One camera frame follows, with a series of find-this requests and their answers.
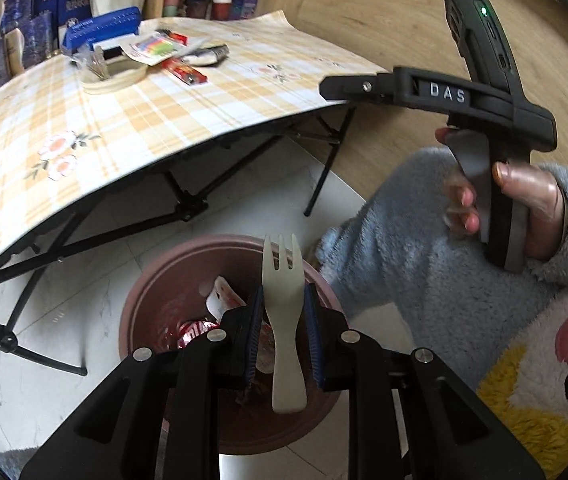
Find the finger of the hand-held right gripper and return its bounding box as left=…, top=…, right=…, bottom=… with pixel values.
left=320, top=72, right=397, bottom=106

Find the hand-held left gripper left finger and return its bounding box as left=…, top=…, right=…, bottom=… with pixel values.
left=18, top=287, right=267, bottom=480

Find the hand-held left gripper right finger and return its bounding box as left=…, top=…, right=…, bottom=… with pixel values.
left=304, top=282, right=547, bottom=480

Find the cream plastic fork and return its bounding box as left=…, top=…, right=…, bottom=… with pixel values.
left=261, top=232, right=309, bottom=415

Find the red soda can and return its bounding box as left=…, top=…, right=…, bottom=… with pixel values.
left=176, top=319, right=219, bottom=351

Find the maroon plastic bin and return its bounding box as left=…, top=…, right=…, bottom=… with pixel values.
left=118, top=234, right=345, bottom=456

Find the colourful printed packet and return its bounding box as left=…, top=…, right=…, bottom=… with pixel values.
left=121, top=30, right=191, bottom=67

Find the person's right hand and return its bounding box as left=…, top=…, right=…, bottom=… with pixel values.
left=435, top=127, right=567, bottom=263

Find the person's right leg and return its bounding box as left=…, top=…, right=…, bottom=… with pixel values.
left=316, top=147, right=565, bottom=366

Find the person's leg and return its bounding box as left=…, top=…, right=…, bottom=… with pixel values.
left=316, top=147, right=565, bottom=366
left=0, top=449, right=37, bottom=480

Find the blue purple small box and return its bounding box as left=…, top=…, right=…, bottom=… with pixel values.
left=232, top=0, right=259, bottom=21

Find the red lighter packet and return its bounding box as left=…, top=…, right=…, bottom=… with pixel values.
left=163, top=57, right=209, bottom=87

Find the white patterned fleece top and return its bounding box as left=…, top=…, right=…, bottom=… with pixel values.
left=474, top=280, right=568, bottom=480

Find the folding table with checked cloth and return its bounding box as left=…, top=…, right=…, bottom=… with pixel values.
left=0, top=10, right=389, bottom=293

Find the blue carton box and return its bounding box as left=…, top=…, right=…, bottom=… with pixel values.
left=62, top=7, right=143, bottom=54

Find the person's left leg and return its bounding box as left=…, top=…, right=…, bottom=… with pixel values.
left=0, top=449, right=37, bottom=480

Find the blue white tall carton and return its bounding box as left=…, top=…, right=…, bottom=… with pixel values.
left=57, top=0, right=92, bottom=28

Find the blue box with red label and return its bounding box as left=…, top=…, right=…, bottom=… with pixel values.
left=34, top=0, right=60, bottom=28

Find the black folding table frame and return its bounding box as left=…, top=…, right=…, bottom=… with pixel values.
left=0, top=105, right=357, bottom=378

